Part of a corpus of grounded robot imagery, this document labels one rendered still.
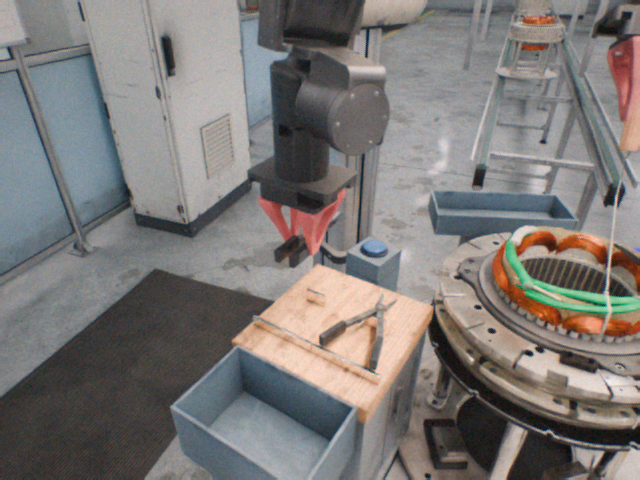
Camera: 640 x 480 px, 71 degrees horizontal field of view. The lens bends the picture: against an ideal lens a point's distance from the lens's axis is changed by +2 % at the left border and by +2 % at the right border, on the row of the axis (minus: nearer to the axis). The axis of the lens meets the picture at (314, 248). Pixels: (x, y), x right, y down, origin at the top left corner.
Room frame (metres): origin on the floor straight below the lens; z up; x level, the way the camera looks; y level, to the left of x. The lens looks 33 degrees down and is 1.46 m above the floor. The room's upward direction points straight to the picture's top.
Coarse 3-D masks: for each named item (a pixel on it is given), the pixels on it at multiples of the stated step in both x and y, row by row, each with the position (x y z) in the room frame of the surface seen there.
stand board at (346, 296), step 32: (320, 288) 0.50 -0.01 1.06; (352, 288) 0.50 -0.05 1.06; (384, 288) 0.50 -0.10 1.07; (288, 320) 0.43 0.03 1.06; (320, 320) 0.43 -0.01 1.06; (416, 320) 0.44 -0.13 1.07; (256, 352) 0.38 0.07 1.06; (288, 352) 0.38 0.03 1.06; (352, 352) 0.38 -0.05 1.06; (384, 352) 0.38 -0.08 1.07; (320, 384) 0.33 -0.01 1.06; (352, 384) 0.33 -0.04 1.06; (384, 384) 0.33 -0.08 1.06
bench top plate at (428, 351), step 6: (426, 300) 0.82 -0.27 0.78; (426, 336) 0.70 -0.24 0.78; (426, 342) 0.68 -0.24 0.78; (426, 348) 0.66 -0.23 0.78; (432, 348) 0.66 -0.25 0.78; (426, 354) 0.65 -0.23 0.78; (432, 354) 0.65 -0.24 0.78; (396, 456) 0.42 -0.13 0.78; (396, 462) 0.41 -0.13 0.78; (402, 462) 0.41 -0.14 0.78; (396, 468) 0.40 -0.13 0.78; (402, 468) 0.40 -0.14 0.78; (390, 474) 0.39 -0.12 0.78; (396, 474) 0.39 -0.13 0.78; (402, 474) 0.39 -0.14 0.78; (408, 474) 0.39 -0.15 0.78
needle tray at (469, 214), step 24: (432, 192) 0.82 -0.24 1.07; (456, 192) 0.82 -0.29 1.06; (480, 192) 0.82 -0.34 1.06; (504, 192) 0.82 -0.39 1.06; (432, 216) 0.77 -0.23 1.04; (456, 216) 0.72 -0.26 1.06; (480, 216) 0.72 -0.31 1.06; (504, 216) 0.79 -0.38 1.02; (528, 216) 0.79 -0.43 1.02; (552, 216) 0.79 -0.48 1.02
